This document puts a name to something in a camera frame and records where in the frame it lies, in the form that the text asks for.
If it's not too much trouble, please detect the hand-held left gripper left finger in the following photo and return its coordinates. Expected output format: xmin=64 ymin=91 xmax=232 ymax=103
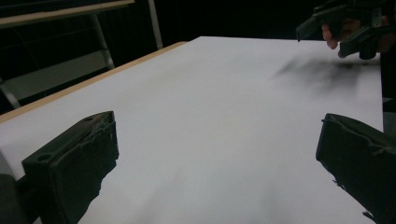
xmin=21 ymin=110 xmax=120 ymax=224

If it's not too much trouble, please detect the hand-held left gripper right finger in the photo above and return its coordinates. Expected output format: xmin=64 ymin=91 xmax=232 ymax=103
xmin=315 ymin=113 xmax=396 ymax=224

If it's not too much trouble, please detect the white metal post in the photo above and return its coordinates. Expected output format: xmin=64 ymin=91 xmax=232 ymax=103
xmin=147 ymin=0 xmax=164 ymax=50

